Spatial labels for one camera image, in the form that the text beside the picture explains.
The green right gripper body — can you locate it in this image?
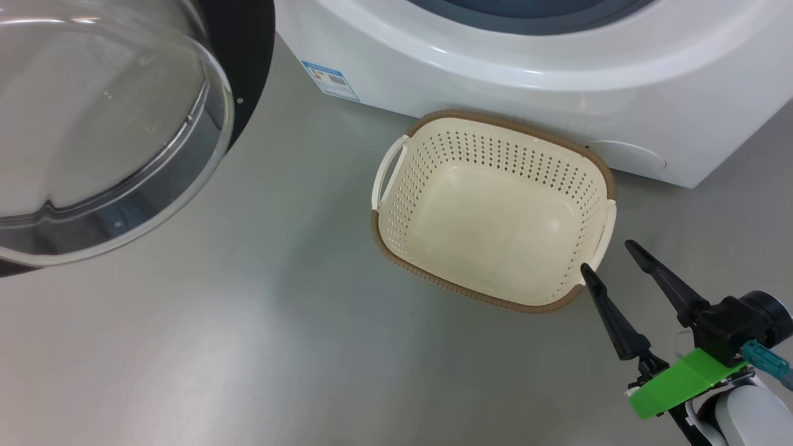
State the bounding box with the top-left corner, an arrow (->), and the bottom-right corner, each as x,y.
626,347 -> 753,421

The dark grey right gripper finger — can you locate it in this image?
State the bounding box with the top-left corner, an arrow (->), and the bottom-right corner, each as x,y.
580,263 -> 652,362
624,240 -> 712,328

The black round glass washer door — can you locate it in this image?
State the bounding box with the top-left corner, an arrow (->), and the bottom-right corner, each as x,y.
0,0 -> 276,278

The white washing machine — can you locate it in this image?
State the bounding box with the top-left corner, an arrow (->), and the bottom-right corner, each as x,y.
273,0 -> 793,190

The grey rubber door seal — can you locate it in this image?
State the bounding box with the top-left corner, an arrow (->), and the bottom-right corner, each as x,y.
406,0 -> 657,36

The round filter cover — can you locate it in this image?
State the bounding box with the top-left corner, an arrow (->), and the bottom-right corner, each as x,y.
589,140 -> 668,180

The cream perforated laundry basket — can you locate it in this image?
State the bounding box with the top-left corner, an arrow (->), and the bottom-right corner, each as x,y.
370,110 -> 618,314

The blue energy label sticker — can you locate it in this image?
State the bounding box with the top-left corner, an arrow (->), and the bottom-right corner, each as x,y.
301,60 -> 361,103

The teal cable connector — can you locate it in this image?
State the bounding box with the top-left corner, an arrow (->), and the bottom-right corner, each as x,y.
740,339 -> 793,391

